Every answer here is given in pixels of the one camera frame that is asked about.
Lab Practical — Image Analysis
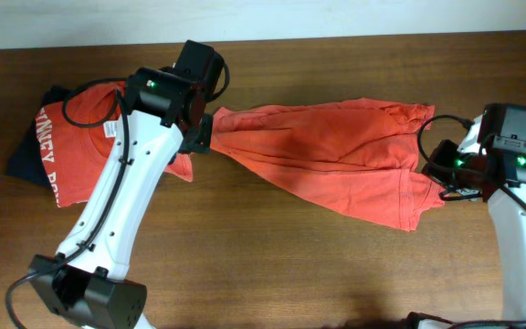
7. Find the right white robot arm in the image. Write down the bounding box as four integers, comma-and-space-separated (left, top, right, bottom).
412, 140, 526, 328

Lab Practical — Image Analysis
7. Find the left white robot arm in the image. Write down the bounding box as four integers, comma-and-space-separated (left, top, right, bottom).
21, 63, 230, 328

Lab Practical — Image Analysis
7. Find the folded orange printed t-shirt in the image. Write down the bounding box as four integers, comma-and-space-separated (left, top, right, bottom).
35, 82, 124, 207

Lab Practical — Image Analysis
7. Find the folded navy garment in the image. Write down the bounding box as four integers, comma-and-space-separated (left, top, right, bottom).
5, 85, 70, 190

